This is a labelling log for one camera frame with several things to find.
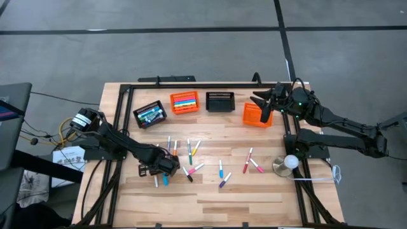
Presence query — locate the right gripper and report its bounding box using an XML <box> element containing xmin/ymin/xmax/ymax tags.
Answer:
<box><xmin>249</xmin><ymin>82</ymin><xmax>315</xmax><ymax>124</ymax></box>

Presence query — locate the black white marker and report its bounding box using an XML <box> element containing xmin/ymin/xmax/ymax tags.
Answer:
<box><xmin>182</xmin><ymin>166</ymin><xmax>194</xmax><ymax>183</ymax></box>

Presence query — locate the pink white thin marker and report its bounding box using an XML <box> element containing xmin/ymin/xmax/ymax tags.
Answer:
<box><xmin>188</xmin><ymin>162</ymin><xmax>205</xmax><ymax>175</ymax></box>
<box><xmin>249</xmin><ymin>158</ymin><xmax>265</xmax><ymax>174</ymax></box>

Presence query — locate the blue dry-erase marker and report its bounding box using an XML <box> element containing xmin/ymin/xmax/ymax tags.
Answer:
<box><xmin>144</xmin><ymin>116</ymin><xmax>166</xmax><ymax>125</ymax></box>

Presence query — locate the teal dry-erase marker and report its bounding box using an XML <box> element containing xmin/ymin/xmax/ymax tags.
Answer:
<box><xmin>137</xmin><ymin>107</ymin><xmax>160</xmax><ymax>117</ymax></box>

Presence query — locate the purple white thin marker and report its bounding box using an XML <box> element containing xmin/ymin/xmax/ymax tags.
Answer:
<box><xmin>218</xmin><ymin>172</ymin><xmax>233</xmax><ymax>189</ymax></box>

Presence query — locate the orange plastic basket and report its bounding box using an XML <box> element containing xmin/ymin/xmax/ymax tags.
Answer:
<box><xmin>242</xmin><ymin>102</ymin><xmax>274</xmax><ymax>128</ymax></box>
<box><xmin>170</xmin><ymin>90</ymin><xmax>200</xmax><ymax>115</ymax></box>

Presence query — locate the black plastic basket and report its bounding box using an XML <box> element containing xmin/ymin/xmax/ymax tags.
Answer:
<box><xmin>132</xmin><ymin>100</ymin><xmax>168</xmax><ymax>129</ymax></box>
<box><xmin>205</xmin><ymin>92</ymin><xmax>236</xmax><ymax>113</ymax></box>

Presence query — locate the white bulb brass base lamp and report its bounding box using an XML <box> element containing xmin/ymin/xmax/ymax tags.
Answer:
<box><xmin>272</xmin><ymin>154</ymin><xmax>300</xmax><ymax>178</ymax></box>

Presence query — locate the black power strip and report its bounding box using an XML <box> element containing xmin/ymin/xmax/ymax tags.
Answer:
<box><xmin>137</xmin><ymin>75</ymin><xmax>197</xmax><ymax>83</ymax></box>

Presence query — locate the white printed paper sheet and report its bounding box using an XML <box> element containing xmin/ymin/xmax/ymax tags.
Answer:
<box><xmin>52</xmin><ymin>145</ymin><xmax>86</xmax><ymax>188</ymax></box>

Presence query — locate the black desk crossbar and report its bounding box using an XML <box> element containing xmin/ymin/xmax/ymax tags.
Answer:
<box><xmin>11</xmin><ymin>149</ymin><xmax>84</xmax><ymax>184</ymax></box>

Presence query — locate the white printed cloth bag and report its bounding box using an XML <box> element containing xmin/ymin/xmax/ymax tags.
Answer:
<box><xmin>16</xmin><ymin>169</ymin><xmax>51</xmax><ymax>208</ymax></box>

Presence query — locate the grey stand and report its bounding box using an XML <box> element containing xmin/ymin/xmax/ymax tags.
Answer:
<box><xmin>378</xmin><ymin>111</ymin><xmax>407</xmax><ymax>131</ymax></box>

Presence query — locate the person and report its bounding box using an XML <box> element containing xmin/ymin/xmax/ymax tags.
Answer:
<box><xmin>12</xmin><ymin>200</ymin><xmax>73</xmax><ymax>229</ymax></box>

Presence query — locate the laptop screen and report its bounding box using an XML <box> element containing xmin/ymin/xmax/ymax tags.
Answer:
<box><xmin>0</xmin><ymin>97</ymin><xmax>26</xmax><ymax>122</ymax></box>

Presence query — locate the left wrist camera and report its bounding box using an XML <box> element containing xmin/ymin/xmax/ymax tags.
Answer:
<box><xmin>138</xmin><ymin>163</ymin><xmax>160</xmax><ymax>177</ymax></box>

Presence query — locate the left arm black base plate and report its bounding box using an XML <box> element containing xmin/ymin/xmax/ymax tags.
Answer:
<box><xmin>79</xmin><ymin>139</ymin><xmax>128</xmax><ymax>162</ymax></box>

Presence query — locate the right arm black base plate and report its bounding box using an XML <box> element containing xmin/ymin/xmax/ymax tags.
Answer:
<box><xmin>284</xmin><ymin>133</ymin><xmax>331</xmax><ymax>160</ymax></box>

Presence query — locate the black aluminium table frame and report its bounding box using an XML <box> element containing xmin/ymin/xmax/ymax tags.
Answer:
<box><xmin>71</xmin><ymin>83</ymin><xmax>343</xmax><ymax>229</ymax></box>

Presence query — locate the yellow cable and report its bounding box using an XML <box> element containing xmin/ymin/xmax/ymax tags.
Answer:
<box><xmin>59</xmin><ymin>116</ymin><xmax>79</xmax><ymax>148</ymax></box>

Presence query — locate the black floor cable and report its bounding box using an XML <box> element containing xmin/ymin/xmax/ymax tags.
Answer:
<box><xmin>30</xmin><ymin>91</ymin><xmax>102</xmax><ymax>106</ymax></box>

